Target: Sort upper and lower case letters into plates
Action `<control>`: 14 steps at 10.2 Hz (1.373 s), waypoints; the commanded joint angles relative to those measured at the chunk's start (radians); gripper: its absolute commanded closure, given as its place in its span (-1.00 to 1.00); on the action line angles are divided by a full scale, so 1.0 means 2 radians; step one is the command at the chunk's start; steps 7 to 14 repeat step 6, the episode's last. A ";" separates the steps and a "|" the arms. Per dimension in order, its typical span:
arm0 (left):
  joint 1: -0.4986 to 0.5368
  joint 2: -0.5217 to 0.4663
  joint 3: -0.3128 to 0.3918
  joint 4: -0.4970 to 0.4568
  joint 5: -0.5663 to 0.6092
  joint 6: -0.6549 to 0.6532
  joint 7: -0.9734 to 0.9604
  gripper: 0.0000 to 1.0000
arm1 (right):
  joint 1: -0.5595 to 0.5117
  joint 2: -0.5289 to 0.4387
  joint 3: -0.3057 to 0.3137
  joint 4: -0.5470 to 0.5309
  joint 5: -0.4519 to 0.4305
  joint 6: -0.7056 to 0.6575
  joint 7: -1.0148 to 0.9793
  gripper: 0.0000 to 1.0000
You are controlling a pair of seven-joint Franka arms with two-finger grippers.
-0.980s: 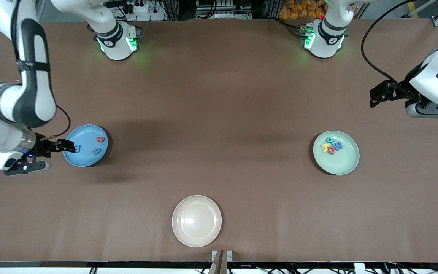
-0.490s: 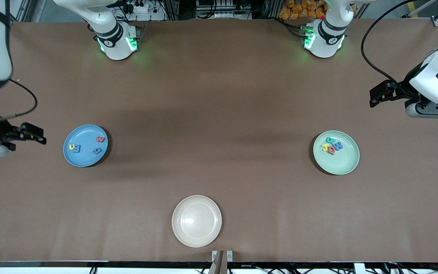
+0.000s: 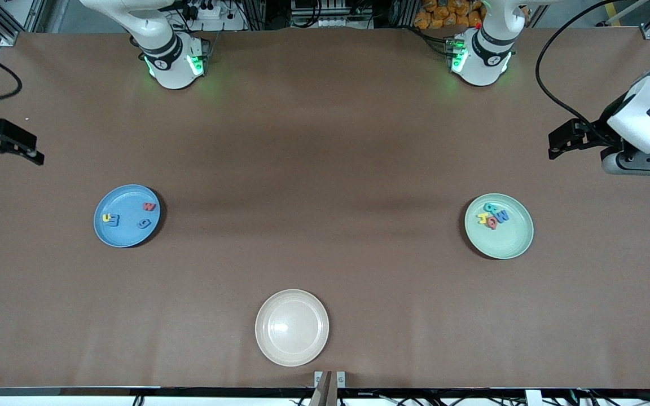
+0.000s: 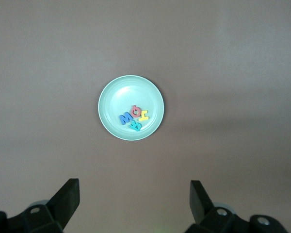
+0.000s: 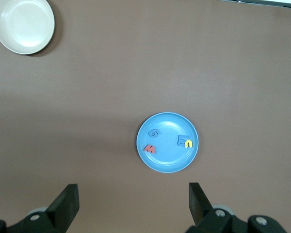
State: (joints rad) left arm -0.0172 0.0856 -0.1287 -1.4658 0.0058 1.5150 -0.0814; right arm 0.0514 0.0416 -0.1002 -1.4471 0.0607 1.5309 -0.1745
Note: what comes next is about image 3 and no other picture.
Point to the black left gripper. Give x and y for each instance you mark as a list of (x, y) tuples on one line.
[(608, 131)]

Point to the blue foam letter W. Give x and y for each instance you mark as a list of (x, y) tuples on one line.
[(502, 216)]

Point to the teal foam letter b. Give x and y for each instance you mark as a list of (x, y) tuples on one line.
[(490, 208)]

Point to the pink foam letter Q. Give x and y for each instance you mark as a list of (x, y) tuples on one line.
[(489, 224)]

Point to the yellow foam letter H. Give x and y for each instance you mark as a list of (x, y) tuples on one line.
[(482, 219)]

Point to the blue foam letter m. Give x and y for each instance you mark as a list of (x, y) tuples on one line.
[(115, 221)]

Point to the red foam letter w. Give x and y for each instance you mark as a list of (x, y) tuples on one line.
[(149, 207)]

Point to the blue foam letter a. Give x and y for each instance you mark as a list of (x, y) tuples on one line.
[(144, 224)]

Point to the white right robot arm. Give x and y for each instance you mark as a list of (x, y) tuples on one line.
[(170, 67)]

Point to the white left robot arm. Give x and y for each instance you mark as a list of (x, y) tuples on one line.
[(488, 56)]

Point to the light green plate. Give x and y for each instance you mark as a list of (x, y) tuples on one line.
[(505, 242)]

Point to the blue plate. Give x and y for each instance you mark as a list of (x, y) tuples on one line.
[(127, 234)]

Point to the bag of orange snacks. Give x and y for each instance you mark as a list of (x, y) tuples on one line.
[(443, 14)]

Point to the white power strip with plugs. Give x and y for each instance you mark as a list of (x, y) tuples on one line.
[(212, 12)]

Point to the brown table mat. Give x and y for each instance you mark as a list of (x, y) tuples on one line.
[(387, 327)]

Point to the beige plate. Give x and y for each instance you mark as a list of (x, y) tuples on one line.
[(291, 327)]

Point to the metal mounting bracket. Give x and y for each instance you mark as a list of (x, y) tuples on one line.
[(341, 379)]

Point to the camera stand post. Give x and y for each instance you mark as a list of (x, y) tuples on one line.
[(325, 392)]

